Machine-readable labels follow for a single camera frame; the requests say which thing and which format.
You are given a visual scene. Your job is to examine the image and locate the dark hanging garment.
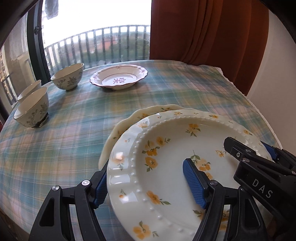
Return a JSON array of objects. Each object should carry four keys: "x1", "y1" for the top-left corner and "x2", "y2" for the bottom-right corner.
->
[{"x1": 45, "y1": 0, "x2": 59, "y2": 20}]

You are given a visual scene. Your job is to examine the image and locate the plaid tablecloth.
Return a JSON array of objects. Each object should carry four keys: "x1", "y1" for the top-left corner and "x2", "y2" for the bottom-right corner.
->
[{"x1": 1, "y1": 60, "x2": 281, "y2": 240}]

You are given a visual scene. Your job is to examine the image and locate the large yellow floral plate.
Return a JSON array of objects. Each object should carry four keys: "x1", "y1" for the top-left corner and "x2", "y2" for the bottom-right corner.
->
[{"x1": 98, "y1": 104, "x2": 192, "y2": 170}]

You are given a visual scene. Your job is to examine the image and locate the black window frame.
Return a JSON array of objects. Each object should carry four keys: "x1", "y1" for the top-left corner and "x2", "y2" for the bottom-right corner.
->
[{"x1": 1, "y1": 1, "x2": 50, "y2": 123}]

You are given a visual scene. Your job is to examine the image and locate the beaded yellow floral plate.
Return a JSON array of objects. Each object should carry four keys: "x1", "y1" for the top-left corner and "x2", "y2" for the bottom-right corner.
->
[{"x1": 107, "y1": 109, "x2": 271, "y2": 240}]

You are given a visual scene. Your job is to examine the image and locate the red patterned white plate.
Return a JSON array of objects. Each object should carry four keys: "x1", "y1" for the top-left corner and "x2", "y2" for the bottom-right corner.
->
[{"x1": 90, "y1": 64, "x2": 148, "y2": 90}]

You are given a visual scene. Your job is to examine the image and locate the floral ceramic bowl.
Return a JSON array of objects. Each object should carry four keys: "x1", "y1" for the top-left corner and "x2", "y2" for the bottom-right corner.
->
[
  {"x1": 17, "y1": 80, "x2": 41, "y2": 103},
  {"x1": 14, "y1": 87, "x2": 49, "y2": 128},
  {"x1": 51, "y1": 63, "x2": 84, "y2": 91}
]

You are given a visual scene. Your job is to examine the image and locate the balcony railing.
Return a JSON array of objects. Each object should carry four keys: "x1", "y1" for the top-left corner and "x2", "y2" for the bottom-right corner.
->
[{"x1": 0, "y1": 24, "x2": 151, "y2": 105}]

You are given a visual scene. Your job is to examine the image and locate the right red curtain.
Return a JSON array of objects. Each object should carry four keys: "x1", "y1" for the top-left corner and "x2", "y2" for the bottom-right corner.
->
[{"x1": 149, "y1": 0, "x2": 269, "y2": 94}]

